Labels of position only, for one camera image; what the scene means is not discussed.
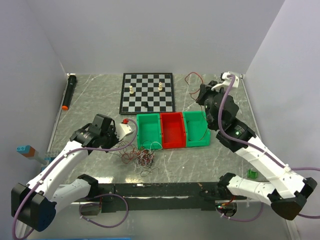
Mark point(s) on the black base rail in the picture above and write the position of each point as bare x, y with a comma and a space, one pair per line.
169, 196

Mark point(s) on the red plastic bin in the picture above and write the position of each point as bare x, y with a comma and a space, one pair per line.
173, 130

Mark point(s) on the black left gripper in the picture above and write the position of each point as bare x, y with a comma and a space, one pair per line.
112, 129

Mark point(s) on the black and silver chessboard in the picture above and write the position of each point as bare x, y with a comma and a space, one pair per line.
145, 86

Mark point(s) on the cream chess piece left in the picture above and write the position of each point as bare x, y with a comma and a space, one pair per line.
131, 91

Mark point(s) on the black marker orange cap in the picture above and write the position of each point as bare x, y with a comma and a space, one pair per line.
71, 85

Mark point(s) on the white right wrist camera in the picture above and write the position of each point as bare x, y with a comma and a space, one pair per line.
228, 80

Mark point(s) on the small green clip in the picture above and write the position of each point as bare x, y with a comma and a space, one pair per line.
252, 174

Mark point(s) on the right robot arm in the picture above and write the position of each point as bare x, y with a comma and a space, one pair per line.
285, 190

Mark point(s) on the green bin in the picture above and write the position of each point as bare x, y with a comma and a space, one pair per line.
149, 133
197, 132

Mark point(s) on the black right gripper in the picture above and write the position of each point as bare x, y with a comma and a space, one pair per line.
206, 90

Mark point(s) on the blue toy brick stack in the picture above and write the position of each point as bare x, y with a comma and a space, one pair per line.
51, 155

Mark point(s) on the green bin right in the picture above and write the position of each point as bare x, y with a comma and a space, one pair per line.
197, 132

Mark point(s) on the green bin left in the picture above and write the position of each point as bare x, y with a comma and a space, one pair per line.
149, 133

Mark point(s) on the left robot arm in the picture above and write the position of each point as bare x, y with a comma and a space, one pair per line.
37, 202

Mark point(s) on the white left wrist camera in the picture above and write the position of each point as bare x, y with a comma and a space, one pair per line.
123, 129

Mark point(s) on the cream chess piece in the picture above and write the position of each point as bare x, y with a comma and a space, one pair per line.
160, 88
131, 91

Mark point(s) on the cream chess piece right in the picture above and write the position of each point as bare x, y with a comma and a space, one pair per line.
160, 88

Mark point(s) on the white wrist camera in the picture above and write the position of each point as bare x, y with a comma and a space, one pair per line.
228, 80
123, 129

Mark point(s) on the blue orange block tool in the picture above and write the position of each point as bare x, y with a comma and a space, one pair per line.
30, 153

